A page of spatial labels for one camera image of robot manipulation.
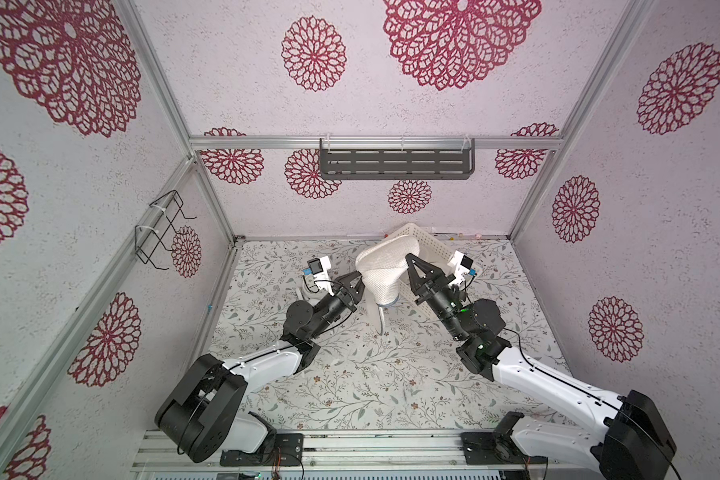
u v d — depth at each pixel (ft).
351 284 2.21
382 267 2.13
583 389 1.49
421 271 2.12
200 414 1.38
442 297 1.95
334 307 2.20
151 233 2.44
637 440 1.29
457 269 2.05
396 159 3.04
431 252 2.12
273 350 1.88
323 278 2.17
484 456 2.39
